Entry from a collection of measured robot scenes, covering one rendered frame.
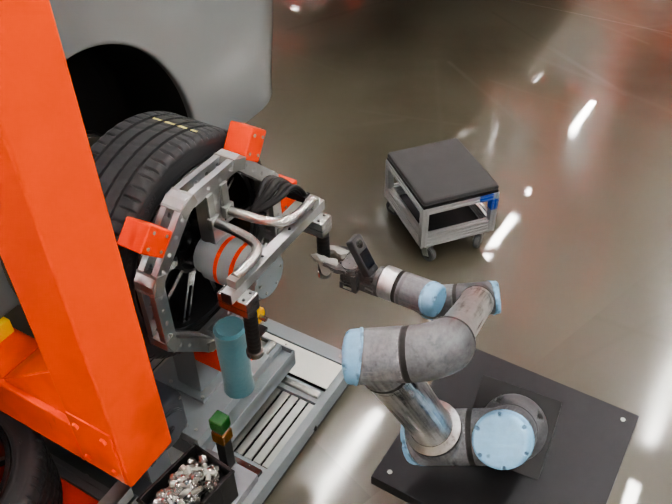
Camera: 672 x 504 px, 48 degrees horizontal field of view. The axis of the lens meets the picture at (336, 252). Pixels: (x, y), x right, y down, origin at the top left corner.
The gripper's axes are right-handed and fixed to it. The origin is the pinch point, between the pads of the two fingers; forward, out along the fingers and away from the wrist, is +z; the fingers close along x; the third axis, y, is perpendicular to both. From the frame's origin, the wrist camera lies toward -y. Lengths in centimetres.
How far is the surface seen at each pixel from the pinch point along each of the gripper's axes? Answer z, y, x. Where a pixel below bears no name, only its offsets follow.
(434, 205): 6, 52, 97
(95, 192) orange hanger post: 13, -52, -57
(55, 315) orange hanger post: 17, -29, -71
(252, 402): 21, 67, -13
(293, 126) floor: 118, 82, 161
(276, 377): 21, 69, 2
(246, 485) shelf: -8, 38, -52
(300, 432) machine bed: 4, 75, -10
